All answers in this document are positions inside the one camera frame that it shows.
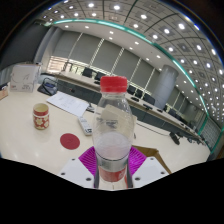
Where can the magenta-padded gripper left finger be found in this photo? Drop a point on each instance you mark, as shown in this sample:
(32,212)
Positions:
(75,170)

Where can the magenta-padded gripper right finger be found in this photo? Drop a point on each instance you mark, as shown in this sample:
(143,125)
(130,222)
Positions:
(148,170)

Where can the clear red-capped water bottle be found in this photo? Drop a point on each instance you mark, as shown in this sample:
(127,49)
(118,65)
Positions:
(112,146)

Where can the open brown cardboard box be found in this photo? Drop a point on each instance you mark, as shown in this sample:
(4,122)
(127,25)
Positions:
(154,153)

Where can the flat round red coaster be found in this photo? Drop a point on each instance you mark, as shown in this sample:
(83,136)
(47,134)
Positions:
(70,141)

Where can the black desk microphone units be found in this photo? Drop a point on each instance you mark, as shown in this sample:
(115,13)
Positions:
(174,137)

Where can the red and cream mug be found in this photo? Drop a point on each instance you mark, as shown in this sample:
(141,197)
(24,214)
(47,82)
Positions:
(41,116)

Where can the white printed paper sheet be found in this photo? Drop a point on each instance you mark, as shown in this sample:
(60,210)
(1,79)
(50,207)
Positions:
(68,103)

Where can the row of black office chairs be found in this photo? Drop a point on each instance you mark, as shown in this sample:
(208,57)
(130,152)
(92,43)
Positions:
(148,99)

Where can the large white printed carton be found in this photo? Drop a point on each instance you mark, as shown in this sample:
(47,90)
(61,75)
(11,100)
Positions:
(24,78)

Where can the flat brown cardboard sheet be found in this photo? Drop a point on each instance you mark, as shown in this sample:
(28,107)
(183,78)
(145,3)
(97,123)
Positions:
(2,93)

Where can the round ceiling lights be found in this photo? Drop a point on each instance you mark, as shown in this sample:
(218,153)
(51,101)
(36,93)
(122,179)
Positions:
(116,7)

